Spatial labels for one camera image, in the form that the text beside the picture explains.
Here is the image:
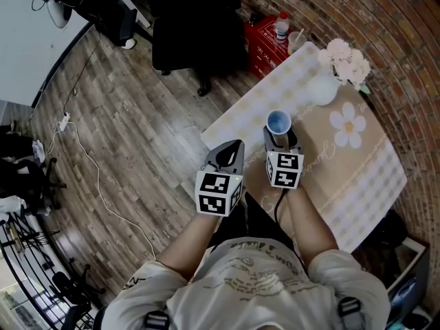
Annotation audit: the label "person's white printed shirt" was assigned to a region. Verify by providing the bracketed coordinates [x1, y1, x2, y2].
[105, 236, 392, 330]

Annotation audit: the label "black strap buckle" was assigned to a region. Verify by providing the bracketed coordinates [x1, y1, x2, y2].
[143, 310, 171, 330]
[337, 296, 362, 320]

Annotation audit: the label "table with beige checked cloth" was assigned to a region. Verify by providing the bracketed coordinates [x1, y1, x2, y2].
[199, 41, 408, 254]

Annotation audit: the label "white floor cable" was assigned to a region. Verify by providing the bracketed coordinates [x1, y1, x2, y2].
[43, 121, 158, 258]

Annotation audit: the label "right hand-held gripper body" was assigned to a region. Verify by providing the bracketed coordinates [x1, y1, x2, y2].
[265, 134, 305, 190]

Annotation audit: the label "pale pink flower bunch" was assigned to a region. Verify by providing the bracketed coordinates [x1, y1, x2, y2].
[317, 38, 372, 87]

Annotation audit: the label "person's right forearm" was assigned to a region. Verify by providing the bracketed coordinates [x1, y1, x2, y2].
[286, 185, 340, 265]

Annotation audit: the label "white vase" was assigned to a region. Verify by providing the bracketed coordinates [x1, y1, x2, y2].
[309, 75, 342, 107]

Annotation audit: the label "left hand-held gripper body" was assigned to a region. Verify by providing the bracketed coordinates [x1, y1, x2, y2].
[194, 141, 244, 217]

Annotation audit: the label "red box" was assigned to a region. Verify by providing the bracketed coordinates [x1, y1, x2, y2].
[243, 14, 294, 79]

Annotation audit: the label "white hanging bag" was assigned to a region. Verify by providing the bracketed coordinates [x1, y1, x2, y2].
[45, 0, 74, 29]

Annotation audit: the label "dark cabinet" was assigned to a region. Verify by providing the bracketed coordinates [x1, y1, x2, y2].
[385, 238, 440, 330]

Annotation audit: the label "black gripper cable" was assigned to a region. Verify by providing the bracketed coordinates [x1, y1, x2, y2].
[272, 187, 289, 223]

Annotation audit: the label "clear plastic cup with straw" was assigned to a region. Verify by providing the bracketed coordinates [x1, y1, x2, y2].
[287, 28, 308, 55]

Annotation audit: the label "black office chair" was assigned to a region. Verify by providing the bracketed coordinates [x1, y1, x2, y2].
[0, 125, 68, 217]
[150, 0, 249, 98]

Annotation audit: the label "black floor cable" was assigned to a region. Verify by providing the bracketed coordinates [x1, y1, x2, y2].
[32, 29, 104, 116]

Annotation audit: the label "small blue cup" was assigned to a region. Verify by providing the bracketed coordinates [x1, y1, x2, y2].
[266, 109, 292, 136]

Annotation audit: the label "person's left forearm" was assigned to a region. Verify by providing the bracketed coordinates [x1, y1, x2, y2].
[155, 214, 225, 282]

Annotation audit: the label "clear plastic bottle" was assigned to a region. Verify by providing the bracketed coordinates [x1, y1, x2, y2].
[274, 11, 292, 45]

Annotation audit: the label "black wire rack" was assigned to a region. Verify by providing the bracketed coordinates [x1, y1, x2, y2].
[0, 214, 94, 330]

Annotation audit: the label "white power strip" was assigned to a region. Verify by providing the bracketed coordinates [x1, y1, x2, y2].
[58, 112, 72, 133]

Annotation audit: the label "person's black shorts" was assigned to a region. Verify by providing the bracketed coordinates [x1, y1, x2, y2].
[208, 192, 297, 251]

